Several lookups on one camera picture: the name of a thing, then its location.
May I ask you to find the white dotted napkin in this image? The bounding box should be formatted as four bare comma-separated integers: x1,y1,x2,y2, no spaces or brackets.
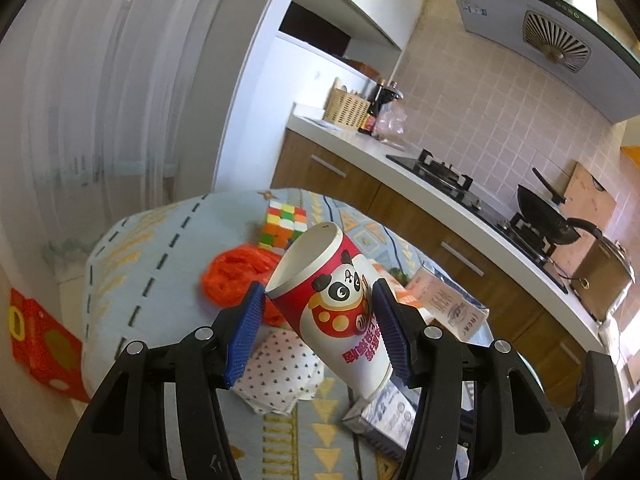
232,328,326,415

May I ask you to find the range hood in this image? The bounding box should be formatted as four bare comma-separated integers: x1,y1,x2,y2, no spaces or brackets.
456,0,639,124

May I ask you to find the rubiks cube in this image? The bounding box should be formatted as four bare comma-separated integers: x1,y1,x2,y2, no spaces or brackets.
258,200,307,255

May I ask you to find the black wok pan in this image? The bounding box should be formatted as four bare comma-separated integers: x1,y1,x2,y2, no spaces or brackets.
518,168,603,245

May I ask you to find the red plastic bag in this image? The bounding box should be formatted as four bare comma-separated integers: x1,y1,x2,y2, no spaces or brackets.
201,244,281,309

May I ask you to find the wicker basket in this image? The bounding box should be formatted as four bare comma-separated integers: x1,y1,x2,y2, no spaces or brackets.
322,78,370,130

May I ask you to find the red paper decoration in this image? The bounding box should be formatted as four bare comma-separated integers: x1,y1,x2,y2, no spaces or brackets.
8,288,90,403

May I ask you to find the panda paper cup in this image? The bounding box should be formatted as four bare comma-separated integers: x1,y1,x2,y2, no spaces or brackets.
266,222,392,400

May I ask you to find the clear plastic bag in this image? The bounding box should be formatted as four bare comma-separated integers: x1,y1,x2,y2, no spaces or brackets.
372,100,407,140

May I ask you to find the wooden cutting board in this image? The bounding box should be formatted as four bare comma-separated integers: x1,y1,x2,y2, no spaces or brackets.
552,162,616,276

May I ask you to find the dark soy sauce bottle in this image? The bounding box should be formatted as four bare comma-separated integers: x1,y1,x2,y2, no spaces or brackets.
358,78,386,134

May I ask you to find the white milk carton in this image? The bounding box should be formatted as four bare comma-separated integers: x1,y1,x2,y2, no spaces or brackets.
342,379,421,460
407,263,489,342

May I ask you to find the black gas stove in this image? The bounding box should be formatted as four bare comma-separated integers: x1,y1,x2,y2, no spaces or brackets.
386,150,568,294

